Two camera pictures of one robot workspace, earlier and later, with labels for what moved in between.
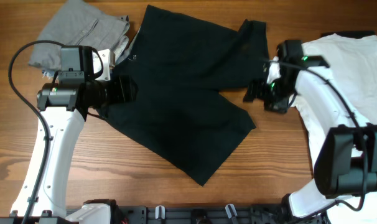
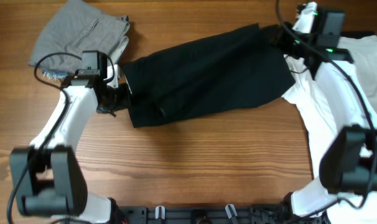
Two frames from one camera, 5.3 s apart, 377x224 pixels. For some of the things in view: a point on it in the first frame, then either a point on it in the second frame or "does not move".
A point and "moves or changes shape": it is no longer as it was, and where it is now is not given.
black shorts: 176,111 moves or changes shape
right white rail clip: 231,210 does not move
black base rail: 260,214 does not move
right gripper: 257,88 to 279,40
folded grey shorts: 79,22 does not move
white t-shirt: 356,67 does not move
